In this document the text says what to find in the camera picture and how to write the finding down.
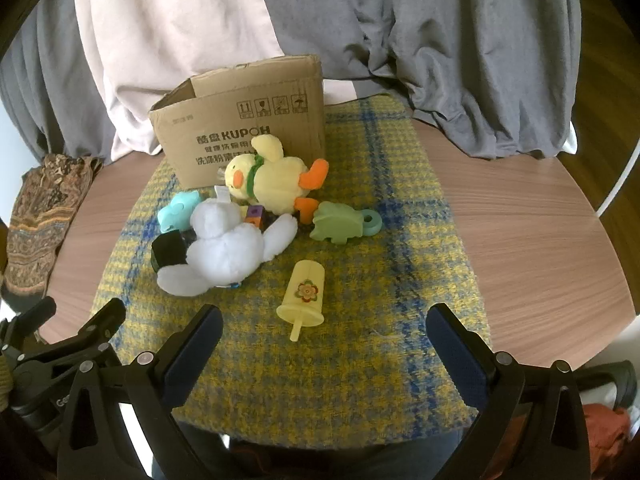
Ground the yellow duck plush toy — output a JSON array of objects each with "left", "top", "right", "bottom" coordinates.
[{"left": 223, "top": 134, "right": 331, "bottom": 226}]

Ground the white plush toy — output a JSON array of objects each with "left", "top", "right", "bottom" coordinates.
[{"left": 156, "top": 198, "right": 299, "bottom": 297}]

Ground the white curved tube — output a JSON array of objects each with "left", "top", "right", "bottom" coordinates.
[{"left": 597, "top": 135, "right": 640, "bottom": 216}]

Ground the brown cardboard box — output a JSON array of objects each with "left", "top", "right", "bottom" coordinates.
[{"left": 148, "top": 55, "right": 328, "bottom": 188}]

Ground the pale pink curtain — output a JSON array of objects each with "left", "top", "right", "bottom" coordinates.
[{"left": 74, "top": 0, "right": 361, "bottom": 163}]

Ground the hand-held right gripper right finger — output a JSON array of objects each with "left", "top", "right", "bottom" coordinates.
[{"left": 426, "top": 303, "right": 591, "bottom": 480}]

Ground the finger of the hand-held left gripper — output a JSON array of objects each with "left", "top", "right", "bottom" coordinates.
[
  {"left": 15, "top": 297, "right": 127, "bottom": 376},
  {"left": 0, "top": 296, "right": 57, "bottom": 346}
]

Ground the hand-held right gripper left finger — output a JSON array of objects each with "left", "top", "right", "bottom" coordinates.
[{"left": 57, "top": 304, "right": 231, "bottom": 480}]

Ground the orange cloth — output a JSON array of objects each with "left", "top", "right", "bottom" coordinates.
[{"left": 582, "top": 405, "right": 631, "bottom": 461}]

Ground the green turtle toy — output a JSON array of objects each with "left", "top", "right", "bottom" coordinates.
[{"left": 309, "top": 201, "right": 382, "bottom": 246}]

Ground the teal plastic toy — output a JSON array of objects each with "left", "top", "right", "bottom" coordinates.
[{"left": 157, "top": 190, "right": 201, "bottom": 236}]

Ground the yellow blue plaid mat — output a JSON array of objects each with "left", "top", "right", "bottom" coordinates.
[{"left": 90, "top": 96, "right": 493, "bottom": 451}]

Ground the patterned brown cushion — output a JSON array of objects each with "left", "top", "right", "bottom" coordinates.
[{"left": 0, "top": 154, "right": 103, "bottom": 306}]

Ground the yellow popsicle mould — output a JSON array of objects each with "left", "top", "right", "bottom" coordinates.
[{"left": 276, "top": 260, "right": 326, "bottom": 342}]

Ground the black curved handle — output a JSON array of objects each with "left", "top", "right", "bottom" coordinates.
[{"left": 570, "top": 360, "right": 640, "bottom": 411}]

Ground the grey curtain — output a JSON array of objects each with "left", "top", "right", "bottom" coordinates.
[
  {"left": 250, "top": 0, "right": 583, "bottom": 161},
  {"left": 0, "top": 0, "right": 116, "bottom": 166}
]

